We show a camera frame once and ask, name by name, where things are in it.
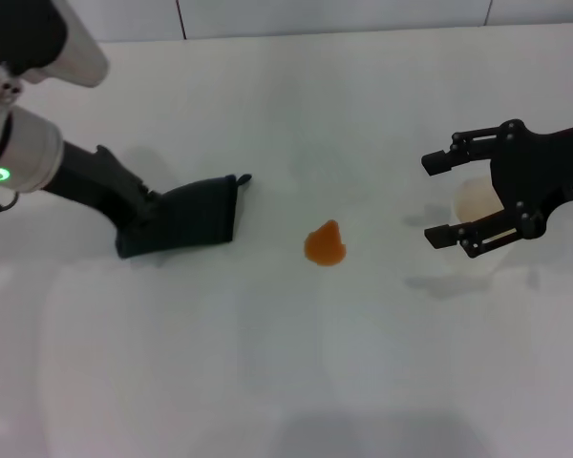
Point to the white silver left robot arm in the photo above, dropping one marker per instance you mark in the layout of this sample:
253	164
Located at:
19	148

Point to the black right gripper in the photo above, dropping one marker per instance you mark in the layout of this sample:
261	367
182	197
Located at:
530	172

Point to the dark blue-green rag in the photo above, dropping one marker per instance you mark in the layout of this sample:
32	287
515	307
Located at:
196	214

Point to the orange-brown liquid stain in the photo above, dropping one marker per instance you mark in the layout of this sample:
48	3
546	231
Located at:
324	245

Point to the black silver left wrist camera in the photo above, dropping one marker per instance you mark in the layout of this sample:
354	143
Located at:
43	38

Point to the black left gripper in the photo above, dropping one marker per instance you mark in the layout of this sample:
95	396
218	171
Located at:
100	183

